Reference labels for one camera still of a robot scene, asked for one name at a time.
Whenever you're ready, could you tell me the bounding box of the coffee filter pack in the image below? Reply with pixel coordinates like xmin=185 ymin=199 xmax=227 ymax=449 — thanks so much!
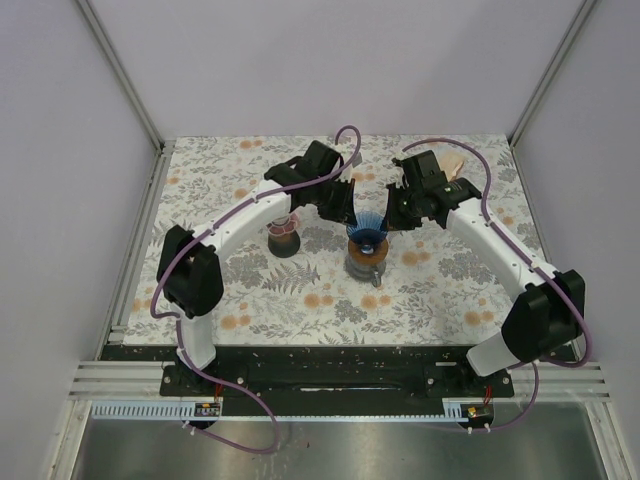
xmin=437 ymin=151 xmax=465 ymax=182

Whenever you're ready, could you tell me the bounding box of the brown wooden dripper ring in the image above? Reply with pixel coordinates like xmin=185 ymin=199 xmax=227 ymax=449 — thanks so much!
xmin=347 ymin=239 xmax=391 ymax=265

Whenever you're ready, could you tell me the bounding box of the white slotted cable duct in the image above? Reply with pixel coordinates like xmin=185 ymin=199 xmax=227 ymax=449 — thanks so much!
xmin=90 ymin=400 xmax=469 ymax=424

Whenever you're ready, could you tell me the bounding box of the right aluminium frame post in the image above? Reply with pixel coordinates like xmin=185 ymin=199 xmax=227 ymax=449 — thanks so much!
xmin=507 ymin=0 xmax=600 ymax=149

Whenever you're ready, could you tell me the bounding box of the clear glass pitcher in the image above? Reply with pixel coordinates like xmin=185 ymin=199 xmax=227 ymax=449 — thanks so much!
xmin=345 ymin=256 xmax=386 ymax=288

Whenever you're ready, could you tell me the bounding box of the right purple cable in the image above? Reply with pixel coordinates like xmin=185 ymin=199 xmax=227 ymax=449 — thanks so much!
xmin=400 ymin=139 xmax=596 ymax=435

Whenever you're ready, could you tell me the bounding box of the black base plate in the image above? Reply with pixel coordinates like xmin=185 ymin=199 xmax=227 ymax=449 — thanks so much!
xmin=159 ymin=343 xmax=515 ymax=419

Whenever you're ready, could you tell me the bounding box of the dark carafe with red rim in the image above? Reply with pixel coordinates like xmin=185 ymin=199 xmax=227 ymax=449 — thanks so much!
xmin=267 ymin=231 xmax=301 ymax=258

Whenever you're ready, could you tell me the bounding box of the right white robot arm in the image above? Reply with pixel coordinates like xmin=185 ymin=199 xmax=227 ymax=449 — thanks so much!
xmin=384 ymin=151 xmax=585 ymax=396

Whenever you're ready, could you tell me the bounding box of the blue glass dripper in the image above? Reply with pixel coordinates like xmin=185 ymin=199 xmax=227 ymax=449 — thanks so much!
xmin=346 ymin=211 xmax=388 ymax=255

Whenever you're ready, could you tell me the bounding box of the floral patterned table mat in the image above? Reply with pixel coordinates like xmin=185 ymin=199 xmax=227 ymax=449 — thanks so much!
xmin=117 ymin=133 xmax=572 ymax=347

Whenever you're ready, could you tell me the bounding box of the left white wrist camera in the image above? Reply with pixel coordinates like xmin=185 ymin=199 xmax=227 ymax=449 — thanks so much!
xmin=339 ymin=153 xmax=362 ymax=182

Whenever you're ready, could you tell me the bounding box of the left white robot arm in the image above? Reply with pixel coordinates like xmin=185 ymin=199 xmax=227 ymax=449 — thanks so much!
xmin=151 ymin=140 xmax=356 ymax=395

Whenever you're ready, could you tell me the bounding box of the aluminium frame post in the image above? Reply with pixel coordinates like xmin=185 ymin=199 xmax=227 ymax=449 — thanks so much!
xmin=507 ymin=0 xmax=600 ymax=149
xmin=73 ymin=0 xmax=165 ymax=152

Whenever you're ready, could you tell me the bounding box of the left aluminium frame post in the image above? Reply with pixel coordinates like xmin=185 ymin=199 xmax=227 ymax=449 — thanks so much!
xmin=73 ymin=0 xmax=165 ymax=152

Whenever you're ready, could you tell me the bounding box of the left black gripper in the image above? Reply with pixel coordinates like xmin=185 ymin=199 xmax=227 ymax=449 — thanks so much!
xmin=312 ymin=175 xmax=357 ymax=228

